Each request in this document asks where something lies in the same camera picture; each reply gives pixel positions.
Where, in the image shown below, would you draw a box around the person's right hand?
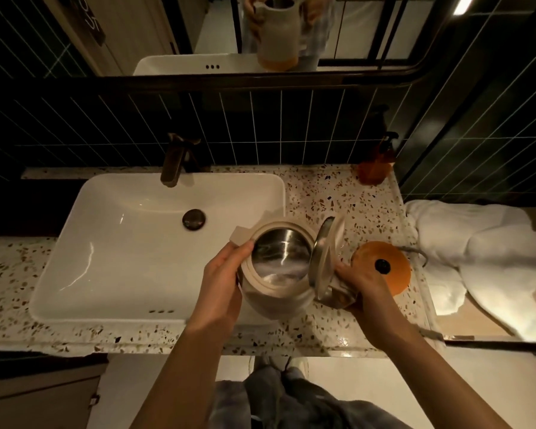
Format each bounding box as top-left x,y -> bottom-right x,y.
334,263 -> 405,349

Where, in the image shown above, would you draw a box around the person's left hand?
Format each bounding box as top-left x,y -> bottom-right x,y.
186,240 -> 255,329

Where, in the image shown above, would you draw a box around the beige electric kettle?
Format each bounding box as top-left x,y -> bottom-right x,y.
230,214 -> 359,327

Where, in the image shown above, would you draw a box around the person's left forearm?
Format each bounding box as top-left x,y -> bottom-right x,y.
130,308 -> 243,429

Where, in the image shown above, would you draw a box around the person's right forearm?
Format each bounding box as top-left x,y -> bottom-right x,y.
370,321 -> 515,429

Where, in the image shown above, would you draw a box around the orange kettle base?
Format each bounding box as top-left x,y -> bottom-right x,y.
349,240 -> 412,296

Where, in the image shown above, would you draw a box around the round dark drain stopper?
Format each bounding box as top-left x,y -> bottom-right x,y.
182,208 -> 206,231

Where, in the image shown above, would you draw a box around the white slipper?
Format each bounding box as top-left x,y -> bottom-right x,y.
248,355 -> 287,381
286,355 -> 311,379

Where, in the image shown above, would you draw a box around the white rectangular sink basin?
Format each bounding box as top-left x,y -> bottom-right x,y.
29,172 -> 287,325

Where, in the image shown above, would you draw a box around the dark bronze faucet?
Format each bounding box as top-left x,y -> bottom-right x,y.
159,132 -> 202,188

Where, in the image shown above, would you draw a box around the amber soap pump bottle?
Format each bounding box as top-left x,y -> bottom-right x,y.
356,131 -> 399,186

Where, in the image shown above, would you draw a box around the white towel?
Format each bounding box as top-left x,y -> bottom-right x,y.
404,199 -> 536,343

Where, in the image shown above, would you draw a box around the person's grey trousers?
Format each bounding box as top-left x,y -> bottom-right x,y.
209,365 -> 412,429

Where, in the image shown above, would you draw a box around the black framed glass door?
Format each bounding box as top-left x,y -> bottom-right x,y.
395,0 -> 536,206

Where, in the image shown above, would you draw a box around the dark vanity cabinet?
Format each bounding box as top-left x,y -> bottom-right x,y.
0,352 -> 111,429

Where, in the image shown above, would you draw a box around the kettle base power cord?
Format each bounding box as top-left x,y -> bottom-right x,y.
401,245 -> 430,269

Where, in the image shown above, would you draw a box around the black framed wall mirror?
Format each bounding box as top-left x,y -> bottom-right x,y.
38,0 -> 472,87

